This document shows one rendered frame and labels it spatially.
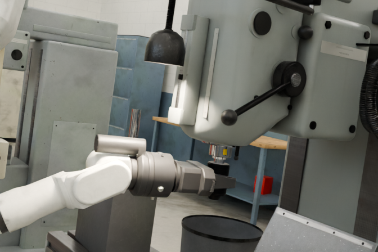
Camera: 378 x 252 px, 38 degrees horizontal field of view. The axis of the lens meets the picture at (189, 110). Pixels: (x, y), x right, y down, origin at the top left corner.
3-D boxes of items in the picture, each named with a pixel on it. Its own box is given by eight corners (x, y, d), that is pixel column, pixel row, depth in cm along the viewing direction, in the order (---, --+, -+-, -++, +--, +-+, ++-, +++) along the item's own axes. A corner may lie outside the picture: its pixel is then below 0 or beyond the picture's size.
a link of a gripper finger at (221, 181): (233, 190, 113) (205, 188, 111) (235, 174, 113) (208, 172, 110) (236, 192, 111) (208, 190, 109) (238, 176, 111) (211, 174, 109)
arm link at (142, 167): (151, 202, 105) (93, 199, 100) (136, 187, 114) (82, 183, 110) (160, 144, 103) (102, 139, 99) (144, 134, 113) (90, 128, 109)
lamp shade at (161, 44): (135, 59, 98) (140, 25, 97) (160, 63, 104) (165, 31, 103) (167, 63, 94) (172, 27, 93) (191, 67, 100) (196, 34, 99)
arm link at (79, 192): (136, 188, 102) (67, 217, 98) (125, 175, 110) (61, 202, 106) (126, 156, 100) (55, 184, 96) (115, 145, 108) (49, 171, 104)
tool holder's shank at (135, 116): (139, 154, 137) (145, 110, 136) (128, 154, 135) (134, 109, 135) (133, 152, 140) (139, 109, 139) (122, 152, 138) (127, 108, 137)
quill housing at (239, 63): (220, 148, 100) (245, -28, 98) (158, 131, 116) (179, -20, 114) (291, 152, 111) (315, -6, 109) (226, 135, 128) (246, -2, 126)
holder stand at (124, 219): (103, 266, 130) (114, 184, 129) (73, 237, 149) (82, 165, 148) (148, 264, 137) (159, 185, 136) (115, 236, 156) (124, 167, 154)
